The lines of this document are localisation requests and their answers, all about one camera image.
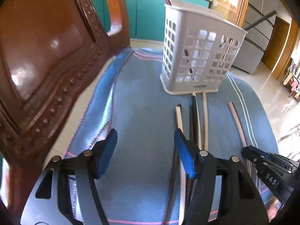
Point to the blue striped cloth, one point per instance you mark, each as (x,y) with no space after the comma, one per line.
(140,98)

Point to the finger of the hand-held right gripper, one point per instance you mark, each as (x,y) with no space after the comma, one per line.
(255,153)
(281,160)

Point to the teal kitchen cabinets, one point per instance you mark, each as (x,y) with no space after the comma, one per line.
(145,11)

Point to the wooden framed glass door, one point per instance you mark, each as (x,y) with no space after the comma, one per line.
(243,2)

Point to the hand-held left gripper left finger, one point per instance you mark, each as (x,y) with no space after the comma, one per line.
(107,152)

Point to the beige square chopstick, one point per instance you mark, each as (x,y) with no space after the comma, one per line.
(179,119)

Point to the cream white chopstick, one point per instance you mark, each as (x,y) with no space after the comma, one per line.
(205,121)

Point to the person's right hand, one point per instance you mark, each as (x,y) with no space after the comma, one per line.
(273,212)

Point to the dark brown chopstick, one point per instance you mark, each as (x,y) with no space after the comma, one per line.
(172,180)

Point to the light tan chopstick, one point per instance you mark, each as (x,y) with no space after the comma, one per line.
(236,121)

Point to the carved wooden chair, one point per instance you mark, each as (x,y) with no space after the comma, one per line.
(46,51)

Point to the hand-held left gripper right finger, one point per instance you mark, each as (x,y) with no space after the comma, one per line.
(185,155)

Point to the cluttered shelf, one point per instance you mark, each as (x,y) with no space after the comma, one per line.
(293,75)

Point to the white plastic utensil basket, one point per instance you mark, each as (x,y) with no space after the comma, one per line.
(180,23)

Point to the brown wooden door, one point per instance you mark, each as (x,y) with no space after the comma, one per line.
(279,39)

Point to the long black chopstick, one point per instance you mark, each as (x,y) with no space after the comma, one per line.
(262,20)

